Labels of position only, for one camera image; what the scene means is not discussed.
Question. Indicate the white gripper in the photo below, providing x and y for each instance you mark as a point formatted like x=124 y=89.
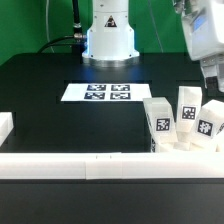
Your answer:
x=203 y=28

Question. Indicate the white front fence bar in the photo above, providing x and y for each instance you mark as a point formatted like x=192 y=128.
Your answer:
x=111 y=166

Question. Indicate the white fence bar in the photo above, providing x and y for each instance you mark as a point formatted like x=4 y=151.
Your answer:
x=111 y=166
x=6 y=125

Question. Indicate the white marker sheet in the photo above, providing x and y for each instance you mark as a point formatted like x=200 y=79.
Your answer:
x=106 y=92

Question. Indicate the white left fence bar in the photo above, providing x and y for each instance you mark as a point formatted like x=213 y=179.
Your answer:
x=6 y=125

